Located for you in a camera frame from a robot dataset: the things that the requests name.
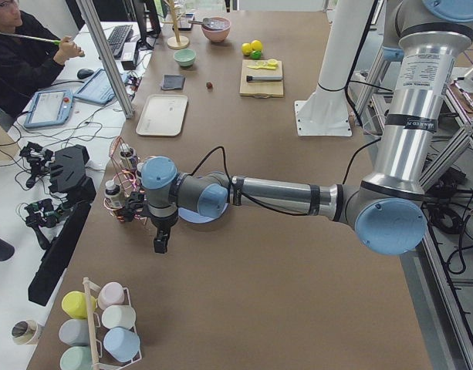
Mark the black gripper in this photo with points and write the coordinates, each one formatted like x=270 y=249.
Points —
x=164 y=223

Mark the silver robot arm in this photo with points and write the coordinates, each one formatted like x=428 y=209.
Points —
x=384 y=210

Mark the tea bottle near front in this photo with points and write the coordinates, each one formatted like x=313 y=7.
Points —
x=114 y=194

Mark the tea bottle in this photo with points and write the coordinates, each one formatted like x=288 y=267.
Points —
x=128 y=156
x=114 y=194
x=138 y=174

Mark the pink cup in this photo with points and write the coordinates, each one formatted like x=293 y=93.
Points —
x=110 y=294

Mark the tea bottle middle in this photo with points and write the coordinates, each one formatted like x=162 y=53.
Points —
x=138 y=174

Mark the white cup rack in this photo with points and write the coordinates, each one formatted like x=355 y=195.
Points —
x=94 y=322

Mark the white cup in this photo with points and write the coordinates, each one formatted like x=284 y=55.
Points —
x=123 y=316

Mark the tea bottle far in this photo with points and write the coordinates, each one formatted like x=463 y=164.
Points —
x=128 y=156

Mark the yellow cup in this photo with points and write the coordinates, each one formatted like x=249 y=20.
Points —
x=74 y=304

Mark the blue cup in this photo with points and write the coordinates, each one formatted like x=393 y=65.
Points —
x=122 y=344

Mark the cream rabbit tray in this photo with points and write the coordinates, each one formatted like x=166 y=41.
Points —
x=162 y=115

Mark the grey cup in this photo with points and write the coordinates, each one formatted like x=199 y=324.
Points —
x=75 y=332

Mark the mint cup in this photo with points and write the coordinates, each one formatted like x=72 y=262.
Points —
x=76 y=358

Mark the grey folded cloth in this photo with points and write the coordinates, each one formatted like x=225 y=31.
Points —
x=172 y=82

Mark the teach pendant far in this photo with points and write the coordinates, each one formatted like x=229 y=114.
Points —
x=96 y=89

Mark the teach pendant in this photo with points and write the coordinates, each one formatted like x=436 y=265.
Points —
x=49 y=108
x=96 y=89

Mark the paper cup with metal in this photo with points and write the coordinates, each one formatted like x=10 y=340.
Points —
x=26 y=332

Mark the teach pendant near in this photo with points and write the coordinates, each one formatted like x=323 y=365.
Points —
x=49 y=108

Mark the steel muddler black tip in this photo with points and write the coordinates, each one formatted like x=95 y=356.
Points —
x=253 y=79

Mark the green bowl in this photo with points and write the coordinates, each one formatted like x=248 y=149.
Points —
x=185 y=57

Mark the black computer mouse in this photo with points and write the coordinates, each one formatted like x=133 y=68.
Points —
x=84 y=73

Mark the wooden cutting board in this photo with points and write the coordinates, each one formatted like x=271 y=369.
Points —
x=261 y=89

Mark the wooden cup tree stand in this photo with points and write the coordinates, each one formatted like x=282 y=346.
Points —
x=175 y=14

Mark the yellow plastic knife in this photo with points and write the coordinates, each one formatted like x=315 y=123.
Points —
x=266 y=67

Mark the green lime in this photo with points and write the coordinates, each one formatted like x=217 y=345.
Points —
x=255 y=55

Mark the lemon half slice one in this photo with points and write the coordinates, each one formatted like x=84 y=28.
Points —
x=272 y=62

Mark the black keyboard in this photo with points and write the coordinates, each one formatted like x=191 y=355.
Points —
x=117 y=39

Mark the whole yellow lemon one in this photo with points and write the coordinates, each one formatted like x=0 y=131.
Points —
x=246 y=49

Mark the pink ice bowl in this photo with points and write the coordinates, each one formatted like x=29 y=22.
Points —
x=217 y=35

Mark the whole yellow lemon two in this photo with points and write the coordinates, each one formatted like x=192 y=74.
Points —
x=256 y=45

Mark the steel ice scoop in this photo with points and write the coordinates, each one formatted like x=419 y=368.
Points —
x=210 y=23

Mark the seated person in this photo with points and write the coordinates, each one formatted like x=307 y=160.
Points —
x=27 y=65

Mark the copper wire bottle rack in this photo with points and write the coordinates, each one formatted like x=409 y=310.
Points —
x=122 y=176

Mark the white camera post base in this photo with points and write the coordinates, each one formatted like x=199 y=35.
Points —
x=325 y=112

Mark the aluminium frame post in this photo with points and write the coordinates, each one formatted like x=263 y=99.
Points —
x=92 y=20

